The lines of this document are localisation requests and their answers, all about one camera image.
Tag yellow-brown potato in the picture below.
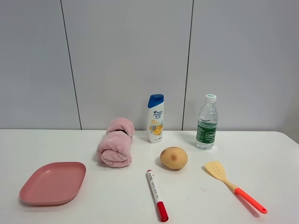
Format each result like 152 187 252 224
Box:
160 147 188 170

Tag white and blue shampoo bottle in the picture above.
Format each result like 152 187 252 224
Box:
146 94 164 143

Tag rolled pink towel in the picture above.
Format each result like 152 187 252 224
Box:
97 118 135 168

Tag clear water bottle green label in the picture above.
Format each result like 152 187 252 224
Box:
196 94 218 150

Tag red and white marker pen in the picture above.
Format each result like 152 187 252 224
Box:
146 170 169 222

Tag pink plastic plate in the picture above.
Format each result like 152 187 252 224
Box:
19 161 86 206

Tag wooden spatula red handle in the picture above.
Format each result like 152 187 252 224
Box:
204 161 268 214

